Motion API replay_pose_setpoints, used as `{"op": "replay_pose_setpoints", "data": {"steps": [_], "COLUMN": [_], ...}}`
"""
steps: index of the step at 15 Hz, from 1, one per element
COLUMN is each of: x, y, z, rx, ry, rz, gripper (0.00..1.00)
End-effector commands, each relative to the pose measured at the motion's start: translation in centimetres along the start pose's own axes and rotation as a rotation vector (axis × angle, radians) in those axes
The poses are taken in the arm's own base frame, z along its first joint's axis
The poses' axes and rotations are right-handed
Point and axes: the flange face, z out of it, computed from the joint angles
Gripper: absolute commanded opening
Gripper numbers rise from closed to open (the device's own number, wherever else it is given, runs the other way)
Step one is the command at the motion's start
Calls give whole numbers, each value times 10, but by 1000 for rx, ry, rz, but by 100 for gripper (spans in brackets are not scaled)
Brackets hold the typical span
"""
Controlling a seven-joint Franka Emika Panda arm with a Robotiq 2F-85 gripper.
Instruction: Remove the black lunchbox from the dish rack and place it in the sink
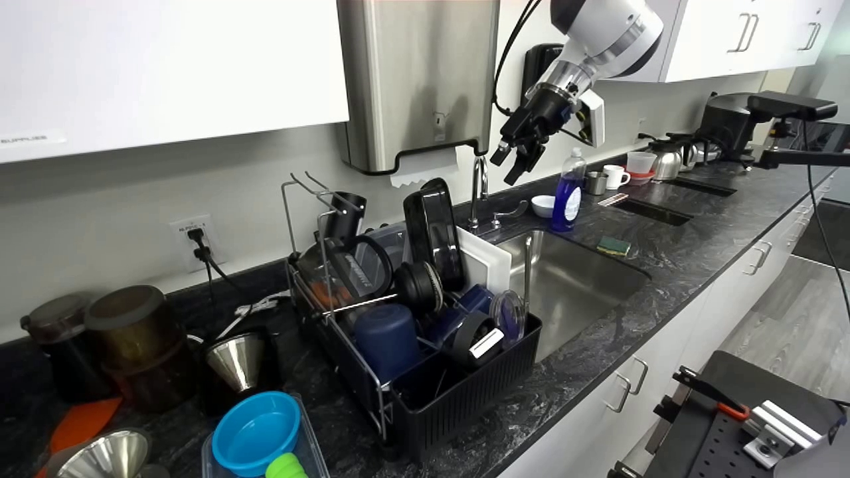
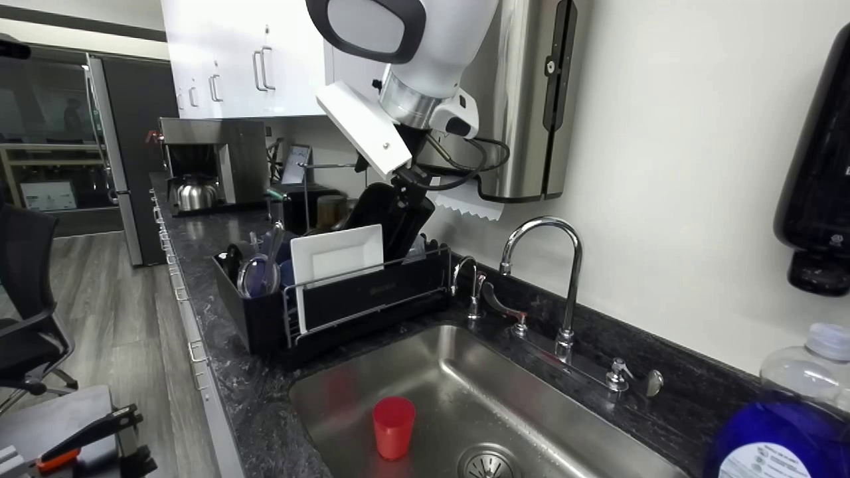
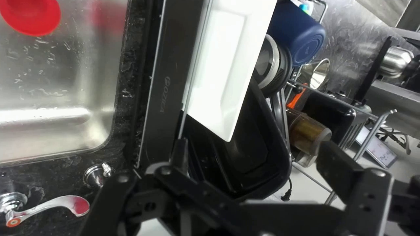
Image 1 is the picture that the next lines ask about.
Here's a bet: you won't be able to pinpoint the black lid with white label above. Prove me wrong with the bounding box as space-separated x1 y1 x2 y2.
449 311 507 365

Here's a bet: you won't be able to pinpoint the black plug with cord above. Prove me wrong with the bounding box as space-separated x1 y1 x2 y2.
183 225 245 294

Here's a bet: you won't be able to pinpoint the clear wine glass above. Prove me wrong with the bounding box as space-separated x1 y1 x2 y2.
490 290 532 340

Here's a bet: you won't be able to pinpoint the dark blue plastic cup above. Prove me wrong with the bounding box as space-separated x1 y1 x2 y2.
346 303 426 384

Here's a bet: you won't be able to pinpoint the green sponge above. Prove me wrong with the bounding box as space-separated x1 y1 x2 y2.
592 233 638 263

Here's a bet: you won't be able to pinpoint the white plastic container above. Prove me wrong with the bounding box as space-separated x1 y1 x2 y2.
455 223 518 296

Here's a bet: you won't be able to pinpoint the small white bowl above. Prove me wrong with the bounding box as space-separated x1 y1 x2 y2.
528 193 561 223

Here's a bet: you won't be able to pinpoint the dark lidded canister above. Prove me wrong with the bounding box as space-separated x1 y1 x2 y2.
20 291 118 403

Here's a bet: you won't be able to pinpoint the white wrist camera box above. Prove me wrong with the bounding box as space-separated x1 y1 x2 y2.
572 87 611 148

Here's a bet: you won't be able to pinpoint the steel paper towel dispenser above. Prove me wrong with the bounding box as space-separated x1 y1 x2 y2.
336 0 502 174

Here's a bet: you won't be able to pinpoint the clear glass pitcher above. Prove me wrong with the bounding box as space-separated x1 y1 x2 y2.
294 230 395 311

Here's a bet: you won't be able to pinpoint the white lower cabinets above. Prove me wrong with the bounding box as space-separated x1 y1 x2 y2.
500 170 850 478

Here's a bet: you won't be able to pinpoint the black coffee machine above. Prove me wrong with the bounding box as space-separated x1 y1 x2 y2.
702 87 840 166

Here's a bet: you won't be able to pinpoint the bright green cup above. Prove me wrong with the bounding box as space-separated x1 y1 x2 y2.
264 452 312 478

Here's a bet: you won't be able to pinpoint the black round lid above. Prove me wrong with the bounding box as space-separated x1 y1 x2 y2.
394 260 449 314

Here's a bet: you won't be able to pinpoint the chrome gooseneck faucet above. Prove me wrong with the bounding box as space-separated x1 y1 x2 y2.
468 153 495 230

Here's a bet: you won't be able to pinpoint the brown lidded canister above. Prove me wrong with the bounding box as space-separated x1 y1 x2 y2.
82 284 190 411

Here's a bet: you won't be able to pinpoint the white wall outlet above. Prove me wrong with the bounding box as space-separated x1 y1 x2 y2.
171 209 220 267

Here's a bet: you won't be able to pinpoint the stainless steel sink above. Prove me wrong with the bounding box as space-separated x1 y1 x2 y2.
495 227 653 365

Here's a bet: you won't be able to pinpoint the white mug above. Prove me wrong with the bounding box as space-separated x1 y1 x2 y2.
601 162 634 193

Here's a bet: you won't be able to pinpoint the metal funnel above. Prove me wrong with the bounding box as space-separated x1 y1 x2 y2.
39 426 155 478

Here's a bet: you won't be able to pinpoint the blue soap bottle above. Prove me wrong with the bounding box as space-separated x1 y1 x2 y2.
551 148 589 235

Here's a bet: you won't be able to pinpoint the pink cup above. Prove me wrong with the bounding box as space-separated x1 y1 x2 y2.
624 148 662 186

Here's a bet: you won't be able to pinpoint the plain white upper cabinet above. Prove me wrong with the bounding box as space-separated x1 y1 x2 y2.
0 0 352 166

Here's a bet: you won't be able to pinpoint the light blue bowl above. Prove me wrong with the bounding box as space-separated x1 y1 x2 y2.
207 389 305 478

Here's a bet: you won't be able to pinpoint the red handled pliers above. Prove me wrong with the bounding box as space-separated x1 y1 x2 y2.
669 363 754 424

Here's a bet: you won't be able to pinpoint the orange spatula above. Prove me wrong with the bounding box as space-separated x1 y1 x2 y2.
34 392 126 478

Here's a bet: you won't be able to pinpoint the metal tongs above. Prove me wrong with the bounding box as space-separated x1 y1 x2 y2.
212 290 293 345

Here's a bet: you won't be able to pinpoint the steel measuring cup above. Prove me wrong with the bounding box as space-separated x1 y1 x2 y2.
203 328 272 399

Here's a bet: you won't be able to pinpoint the black counter mat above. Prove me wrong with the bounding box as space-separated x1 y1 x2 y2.
615 197 697 227

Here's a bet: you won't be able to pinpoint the dark blue bowl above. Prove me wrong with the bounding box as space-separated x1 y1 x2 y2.
422 282 495 345

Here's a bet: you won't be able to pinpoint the black dish rack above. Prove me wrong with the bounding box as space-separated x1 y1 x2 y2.
281 170 544 457

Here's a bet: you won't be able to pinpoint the black perforated board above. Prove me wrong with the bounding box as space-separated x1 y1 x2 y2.
648 347 850 478

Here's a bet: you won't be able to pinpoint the clear plastic container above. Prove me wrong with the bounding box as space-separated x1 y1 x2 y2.
200 389 333 478

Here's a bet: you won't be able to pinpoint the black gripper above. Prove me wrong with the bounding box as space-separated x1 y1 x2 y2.
490 79 588 189

